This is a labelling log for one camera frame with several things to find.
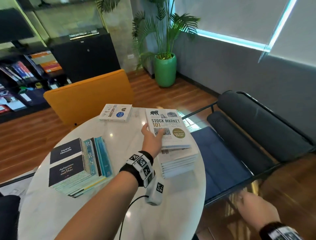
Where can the person's right hand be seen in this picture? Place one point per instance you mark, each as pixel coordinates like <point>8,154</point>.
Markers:
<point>259,210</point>

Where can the person's left hand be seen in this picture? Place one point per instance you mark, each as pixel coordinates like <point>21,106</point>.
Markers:
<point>153,143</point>

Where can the white book with gold circle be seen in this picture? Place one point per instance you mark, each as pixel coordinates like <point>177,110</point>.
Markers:
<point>165,123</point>

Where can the group of white 101 books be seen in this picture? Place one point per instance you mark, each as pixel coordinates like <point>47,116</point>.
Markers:
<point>180,163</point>

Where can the white book with body sketches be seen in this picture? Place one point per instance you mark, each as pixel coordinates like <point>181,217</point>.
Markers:
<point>116,112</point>

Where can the teal hardcover book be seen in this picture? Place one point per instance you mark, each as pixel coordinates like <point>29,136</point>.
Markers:
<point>107,163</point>

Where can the black book with barcode print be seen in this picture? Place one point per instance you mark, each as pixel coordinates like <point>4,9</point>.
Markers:
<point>96,160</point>

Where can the light blue paperback book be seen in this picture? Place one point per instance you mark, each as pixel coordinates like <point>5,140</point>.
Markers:
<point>90,154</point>

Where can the group of small black books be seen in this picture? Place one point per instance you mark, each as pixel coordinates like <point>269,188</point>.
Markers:
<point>66,168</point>

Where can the row of shelved books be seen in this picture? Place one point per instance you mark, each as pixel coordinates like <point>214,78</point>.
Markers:
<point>17,71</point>

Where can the black marker-tagged wristband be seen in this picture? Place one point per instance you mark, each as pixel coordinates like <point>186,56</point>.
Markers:
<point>279,232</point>
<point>138,168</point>

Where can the green plant pot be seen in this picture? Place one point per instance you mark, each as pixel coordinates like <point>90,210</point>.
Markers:
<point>165,71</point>

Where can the black roll-cushion lounge chair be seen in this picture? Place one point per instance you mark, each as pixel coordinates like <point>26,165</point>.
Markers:
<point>8,217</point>
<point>259,128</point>

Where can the orange upholstered chair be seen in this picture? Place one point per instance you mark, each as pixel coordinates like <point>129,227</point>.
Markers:
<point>86,96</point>

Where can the black cabinet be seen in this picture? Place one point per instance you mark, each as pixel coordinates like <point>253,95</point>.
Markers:
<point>86,59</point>

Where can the white marble table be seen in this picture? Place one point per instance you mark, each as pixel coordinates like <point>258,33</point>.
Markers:
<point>61,212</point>

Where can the green palm plant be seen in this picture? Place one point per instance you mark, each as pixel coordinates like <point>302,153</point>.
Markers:
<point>163,27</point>

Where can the silver plaque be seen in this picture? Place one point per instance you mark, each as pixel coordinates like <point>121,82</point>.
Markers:
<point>84,35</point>

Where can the orange striped boxes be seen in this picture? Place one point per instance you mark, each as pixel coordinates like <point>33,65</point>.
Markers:
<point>47,63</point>

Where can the black bookshelf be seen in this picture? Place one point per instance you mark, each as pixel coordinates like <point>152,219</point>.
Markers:
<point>14,111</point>

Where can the grey patterned rug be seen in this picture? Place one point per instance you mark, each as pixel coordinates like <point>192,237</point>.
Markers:
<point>14,185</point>

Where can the pale roller blind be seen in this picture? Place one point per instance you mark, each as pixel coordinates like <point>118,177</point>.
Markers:
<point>234,17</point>

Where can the red box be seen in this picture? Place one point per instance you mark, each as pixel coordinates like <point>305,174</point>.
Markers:
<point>4,109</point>

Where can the white marker-tagged wrist camera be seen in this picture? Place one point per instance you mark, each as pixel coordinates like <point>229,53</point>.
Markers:
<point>154,192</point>

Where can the white wall outlet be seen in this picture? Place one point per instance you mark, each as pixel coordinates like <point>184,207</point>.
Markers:
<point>130,56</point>

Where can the black wall television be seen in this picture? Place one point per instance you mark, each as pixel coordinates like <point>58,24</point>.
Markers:
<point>14,24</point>

